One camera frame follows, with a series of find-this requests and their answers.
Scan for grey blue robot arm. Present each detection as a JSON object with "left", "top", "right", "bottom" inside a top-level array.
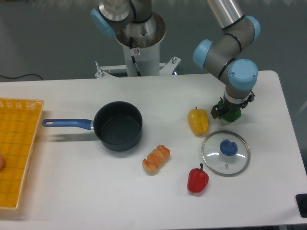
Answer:
[{"left": 90, "top": 0, "right": 260, "bottom": 122}]

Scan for toy bread loaf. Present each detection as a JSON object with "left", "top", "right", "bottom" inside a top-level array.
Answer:
[{"left": 142, "top": 145, "right": 171, "bottom": 175}]

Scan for yellow bell pepper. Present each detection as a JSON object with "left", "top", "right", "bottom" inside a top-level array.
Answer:
[{"left": 188, "top": 107, "right": 209, "bottom": 136}]

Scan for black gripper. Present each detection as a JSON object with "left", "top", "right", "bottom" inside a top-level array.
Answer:
[{"left": 211, "top": 91, "right": 255, "bottom": 119}]

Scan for yellow woven basket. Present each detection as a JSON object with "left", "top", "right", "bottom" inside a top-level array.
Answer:
[{"left": 0, "top": 98, "right": 44, "bottom": 210}]

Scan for orange object in basket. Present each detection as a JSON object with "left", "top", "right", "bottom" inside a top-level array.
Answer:
[{"left": 0, "top": 155, "right": 5, "bottom": 170}]

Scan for dark saucepan blue handle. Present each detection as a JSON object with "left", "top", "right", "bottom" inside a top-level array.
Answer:
[{"left": 42, "top": 101, "right": 143, "bottom": 152}]

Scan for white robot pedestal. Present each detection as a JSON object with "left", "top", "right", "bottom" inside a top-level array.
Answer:
[{"left": 91, "top": 10, "right": 181, "bottom": 77}]

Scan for black cable on floor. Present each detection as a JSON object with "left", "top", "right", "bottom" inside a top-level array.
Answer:
[{"left": 0, "top": 73, "right": 44, "bottom": 81}]

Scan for green bell pepper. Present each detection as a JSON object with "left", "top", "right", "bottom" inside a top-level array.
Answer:
[{"left": 214, "top": 98, "right": 241, "bottom": 123}]

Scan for red bell pepper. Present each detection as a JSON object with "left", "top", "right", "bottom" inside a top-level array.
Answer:
[{"left": 187, "top": 163, "right": 209, "bottom": 193}]

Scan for glass lid blue knob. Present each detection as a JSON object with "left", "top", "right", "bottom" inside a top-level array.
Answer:
[{"left": 201, "top": 130, "right": 251, "bottom": 177}]

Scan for black box at table edge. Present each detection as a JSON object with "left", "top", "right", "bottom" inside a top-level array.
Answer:
[{"left": 295, "top": 194, "right": 307, "bottom": 218}]

